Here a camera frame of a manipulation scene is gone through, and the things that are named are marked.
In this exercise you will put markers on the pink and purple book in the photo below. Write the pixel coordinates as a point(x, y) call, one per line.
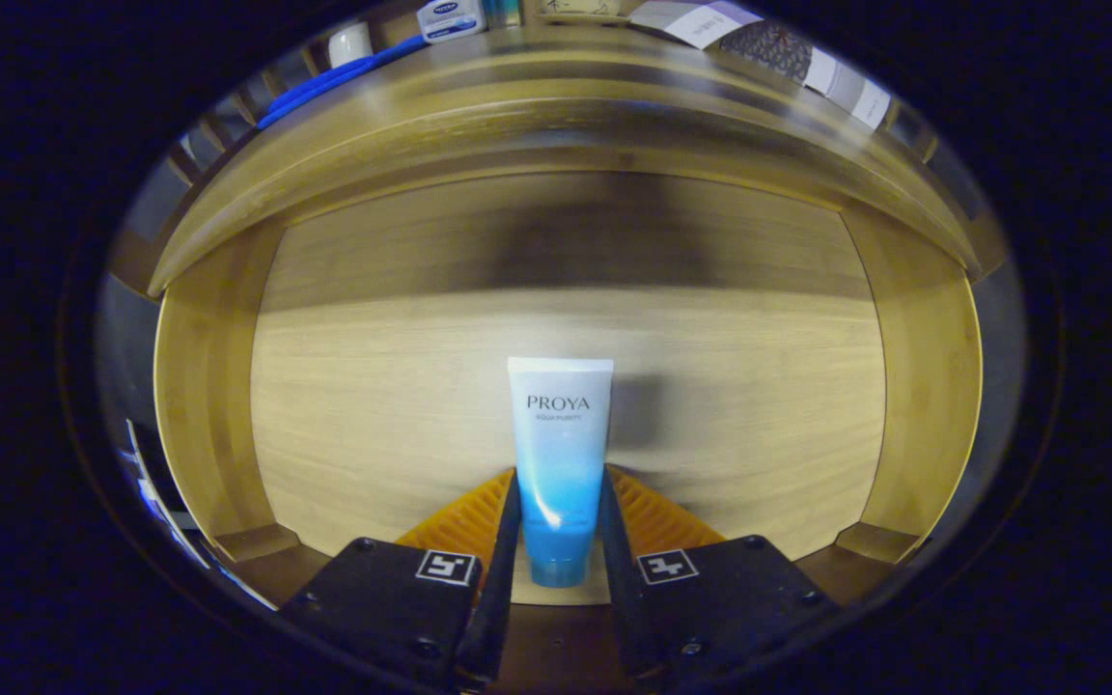
point(691, 19)

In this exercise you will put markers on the folded blue cloth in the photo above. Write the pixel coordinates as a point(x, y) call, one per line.
point(324, 82)

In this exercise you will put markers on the blue and white tube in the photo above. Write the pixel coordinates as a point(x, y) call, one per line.
point(561, 454)

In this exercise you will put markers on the dark patterned book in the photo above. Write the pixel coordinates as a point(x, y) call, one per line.
point(768, 48)

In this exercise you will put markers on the white bottle with blue cap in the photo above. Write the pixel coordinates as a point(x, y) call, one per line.
point(450, 19)

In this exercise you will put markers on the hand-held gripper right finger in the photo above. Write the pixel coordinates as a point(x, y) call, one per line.
point(619, 598)

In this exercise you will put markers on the white pump bottle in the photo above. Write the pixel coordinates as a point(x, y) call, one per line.
point(351, 43)

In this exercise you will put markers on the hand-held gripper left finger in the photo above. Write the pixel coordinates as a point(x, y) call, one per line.
point(498, 598)

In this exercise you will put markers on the plain white book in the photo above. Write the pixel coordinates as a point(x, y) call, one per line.
point(821, 69)

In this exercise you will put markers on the wooden countertop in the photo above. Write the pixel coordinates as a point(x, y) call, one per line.
point(566, 77)

